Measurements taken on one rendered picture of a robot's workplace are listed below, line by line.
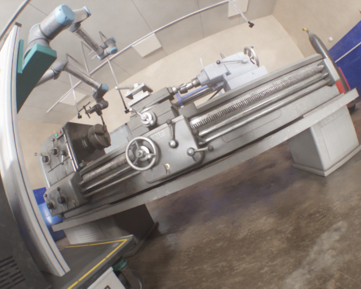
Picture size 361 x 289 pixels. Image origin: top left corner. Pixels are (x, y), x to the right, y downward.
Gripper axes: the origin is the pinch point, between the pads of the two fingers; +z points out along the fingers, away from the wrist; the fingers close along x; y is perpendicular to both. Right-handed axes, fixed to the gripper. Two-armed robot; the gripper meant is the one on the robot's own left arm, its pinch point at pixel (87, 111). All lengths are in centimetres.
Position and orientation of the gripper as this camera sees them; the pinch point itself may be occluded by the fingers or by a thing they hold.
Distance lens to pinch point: 180.2
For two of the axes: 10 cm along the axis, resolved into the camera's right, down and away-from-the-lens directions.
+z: -2.0, 4.1, -8.9
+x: 8.6, -3.6, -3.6
